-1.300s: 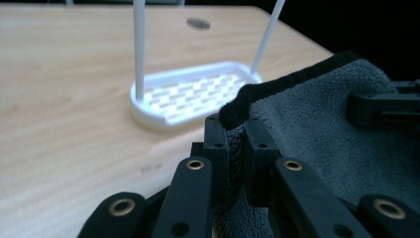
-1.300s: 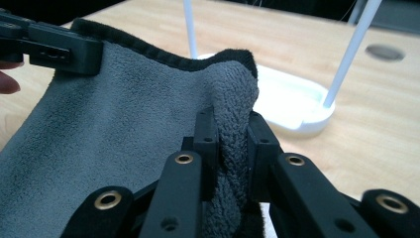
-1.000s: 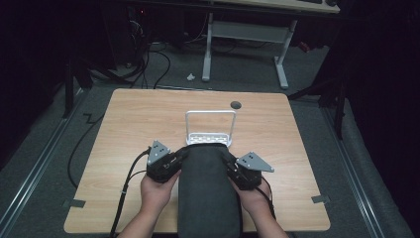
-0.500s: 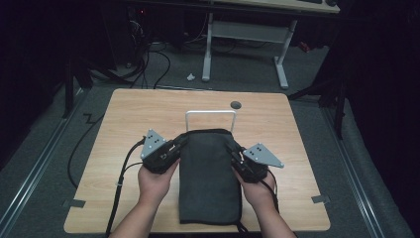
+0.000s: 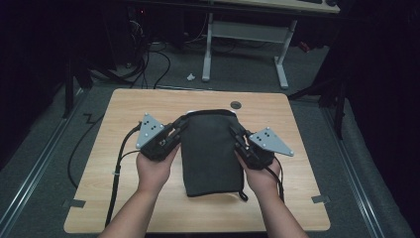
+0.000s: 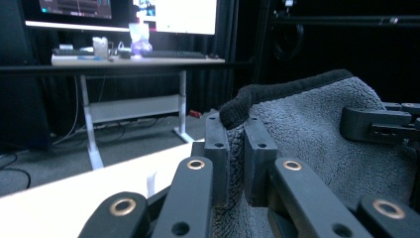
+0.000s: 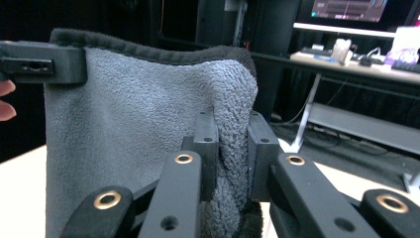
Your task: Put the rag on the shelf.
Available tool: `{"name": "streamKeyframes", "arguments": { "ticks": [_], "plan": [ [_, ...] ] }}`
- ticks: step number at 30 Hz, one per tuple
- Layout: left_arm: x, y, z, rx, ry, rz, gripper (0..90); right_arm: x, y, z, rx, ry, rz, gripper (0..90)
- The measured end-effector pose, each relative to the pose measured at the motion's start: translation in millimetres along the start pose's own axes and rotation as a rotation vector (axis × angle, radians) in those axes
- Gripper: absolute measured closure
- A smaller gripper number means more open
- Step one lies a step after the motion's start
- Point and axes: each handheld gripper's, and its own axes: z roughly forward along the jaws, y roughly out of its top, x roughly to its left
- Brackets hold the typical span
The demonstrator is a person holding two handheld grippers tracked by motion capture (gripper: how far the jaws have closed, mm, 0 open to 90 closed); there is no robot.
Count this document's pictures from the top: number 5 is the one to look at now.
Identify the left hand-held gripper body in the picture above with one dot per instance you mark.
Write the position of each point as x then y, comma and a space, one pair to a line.
150, 132

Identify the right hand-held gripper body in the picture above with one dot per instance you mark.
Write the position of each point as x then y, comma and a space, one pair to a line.
264, 145

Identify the dark grey fabric pouch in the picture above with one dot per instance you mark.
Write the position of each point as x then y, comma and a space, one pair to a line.
211, 155

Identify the person's right hand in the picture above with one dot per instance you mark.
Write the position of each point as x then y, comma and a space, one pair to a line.
261, 180

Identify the person's left hand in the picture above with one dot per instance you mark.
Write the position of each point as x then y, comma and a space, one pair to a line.
155, 173

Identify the round black table grommet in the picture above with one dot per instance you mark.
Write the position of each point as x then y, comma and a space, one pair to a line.
235, 105

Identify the white paper scrap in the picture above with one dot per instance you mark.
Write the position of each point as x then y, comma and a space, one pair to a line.
190, 77

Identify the grey tape strip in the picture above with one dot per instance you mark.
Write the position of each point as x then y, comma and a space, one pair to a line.
320, 199
74, 203

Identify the black metal stand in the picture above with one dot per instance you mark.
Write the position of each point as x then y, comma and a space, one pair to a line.
333, 95
68, 89

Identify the white-legged desk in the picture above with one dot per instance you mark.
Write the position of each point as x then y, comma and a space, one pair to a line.
247, 31

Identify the small red object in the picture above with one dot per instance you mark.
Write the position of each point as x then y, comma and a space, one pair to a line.
304, 46

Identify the metal floor rail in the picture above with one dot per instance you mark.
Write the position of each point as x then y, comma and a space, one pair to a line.
353, 178
33, 175

